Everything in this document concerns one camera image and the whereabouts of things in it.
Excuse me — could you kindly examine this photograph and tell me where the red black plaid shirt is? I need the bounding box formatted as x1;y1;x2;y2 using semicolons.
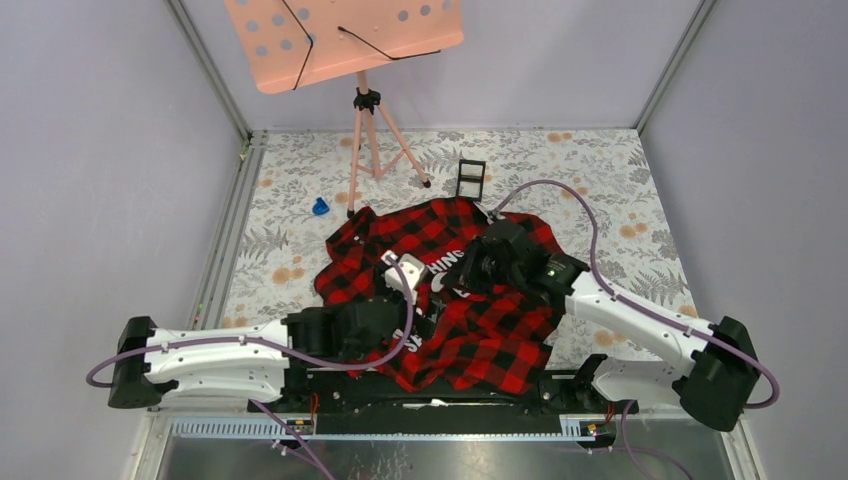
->
314;197;564;395

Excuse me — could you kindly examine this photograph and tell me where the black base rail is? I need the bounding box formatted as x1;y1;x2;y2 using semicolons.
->
265;370;627;436

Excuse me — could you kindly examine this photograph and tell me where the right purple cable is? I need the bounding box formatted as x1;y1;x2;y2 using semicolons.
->
490;179;782;410

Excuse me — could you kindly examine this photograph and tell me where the black brooch holder frame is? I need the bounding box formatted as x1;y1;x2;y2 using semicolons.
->
455;159;486;201

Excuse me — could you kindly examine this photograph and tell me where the purple cable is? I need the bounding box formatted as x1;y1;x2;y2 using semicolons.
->
86;254;417;390
490;179;782;410

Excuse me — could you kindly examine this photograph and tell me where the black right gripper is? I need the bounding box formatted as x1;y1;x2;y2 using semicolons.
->
440;235;523;296

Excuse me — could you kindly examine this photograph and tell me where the floral patterned table mat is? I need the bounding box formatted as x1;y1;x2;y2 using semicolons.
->
203;129;695;328

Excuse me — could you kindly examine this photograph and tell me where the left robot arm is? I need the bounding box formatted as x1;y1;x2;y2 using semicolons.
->
106;294;416;411

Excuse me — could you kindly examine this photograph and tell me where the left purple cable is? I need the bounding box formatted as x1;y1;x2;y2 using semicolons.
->
86;254;417;390

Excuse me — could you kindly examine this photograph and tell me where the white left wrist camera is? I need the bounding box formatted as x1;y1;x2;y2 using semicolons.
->
380;250;429;293

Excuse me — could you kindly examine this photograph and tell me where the small blue plastic object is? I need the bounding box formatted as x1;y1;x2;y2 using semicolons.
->
312;197;330;216

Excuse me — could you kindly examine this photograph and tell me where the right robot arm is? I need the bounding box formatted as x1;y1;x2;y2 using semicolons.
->
444;220;761;432

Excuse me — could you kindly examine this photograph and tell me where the pink music stand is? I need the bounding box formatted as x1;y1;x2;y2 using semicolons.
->
224;0;464;216

